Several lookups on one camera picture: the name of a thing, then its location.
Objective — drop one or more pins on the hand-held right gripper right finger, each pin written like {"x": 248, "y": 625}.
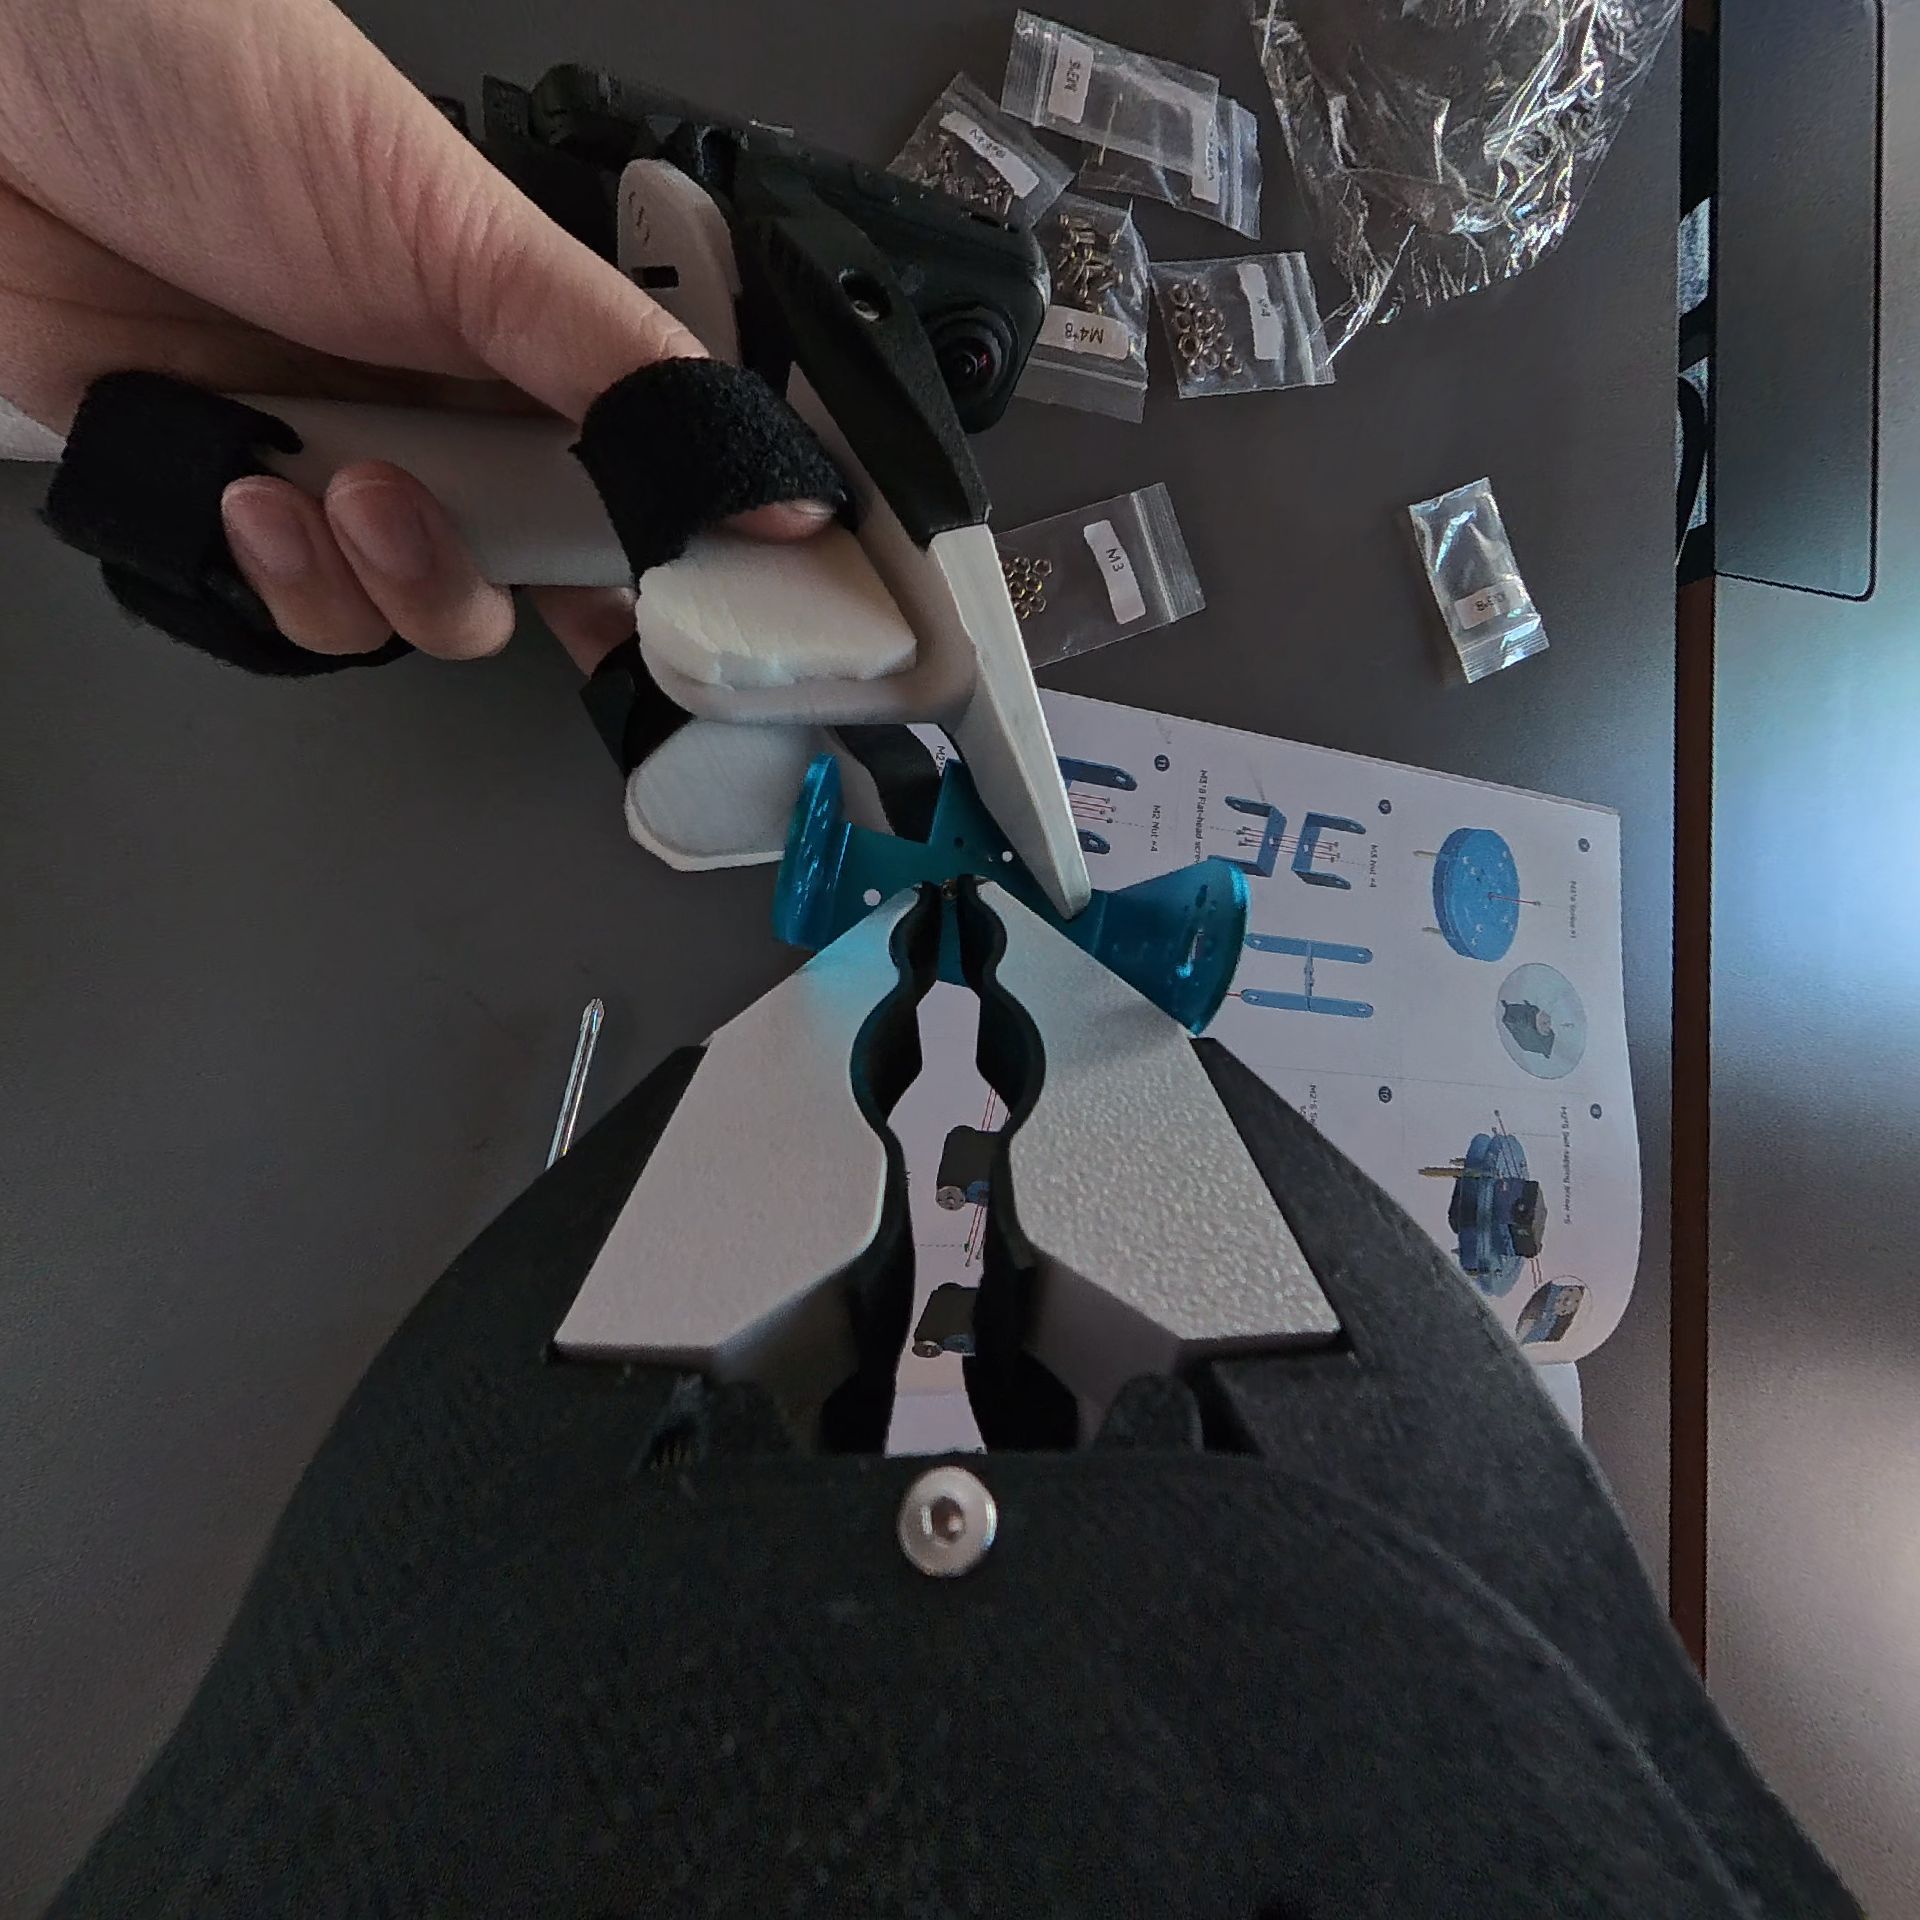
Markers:
{"x": 1171, "y": 1201}

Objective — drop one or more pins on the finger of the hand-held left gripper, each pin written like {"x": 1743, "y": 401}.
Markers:
{"x": 1005, "y": 691}
{"x": 857, "y": 764}

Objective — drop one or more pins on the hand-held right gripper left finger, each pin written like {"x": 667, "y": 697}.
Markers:
{"x": 720, "y": 1201}

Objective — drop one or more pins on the blue metal bracket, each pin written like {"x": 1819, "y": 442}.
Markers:
{"x": 1154, "y": 937}

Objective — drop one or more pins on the dark grey desk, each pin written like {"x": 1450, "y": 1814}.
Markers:
{"x": 301, "y": 900}

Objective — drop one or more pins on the person's left hand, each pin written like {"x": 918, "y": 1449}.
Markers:
{"x": 301, "y": 194}

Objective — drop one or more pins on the small bag of brass nuts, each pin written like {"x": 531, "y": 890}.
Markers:
{"x": 1103, "y": 579}

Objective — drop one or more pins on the small bag of silver screws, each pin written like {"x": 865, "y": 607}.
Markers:
{"x": 975, "y": 159}

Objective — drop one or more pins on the silver screwdriver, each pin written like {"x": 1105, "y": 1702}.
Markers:
{"x": 574, "y": 1088}

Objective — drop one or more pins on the small bag of thin screws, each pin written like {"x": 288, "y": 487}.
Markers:
{"x": 1119, "y": 112}

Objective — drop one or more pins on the printed instruction manual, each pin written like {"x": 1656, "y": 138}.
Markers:
{"x": 1424, "y": 974}

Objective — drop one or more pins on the small clear zip bag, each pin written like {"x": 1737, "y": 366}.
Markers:
{"x": 1477, "y": 579}
{"x": 1223, "y": 188}

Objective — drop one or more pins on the small bag of silver nuts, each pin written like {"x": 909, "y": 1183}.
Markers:
{"x": 1237, "y": 323}

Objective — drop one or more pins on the crumpled clear plastic wrap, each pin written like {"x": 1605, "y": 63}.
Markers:
{"x": 1470, "y": 148}

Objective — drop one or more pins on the grey flat screen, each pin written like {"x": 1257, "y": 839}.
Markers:
{"x": 1799, "y": 300}

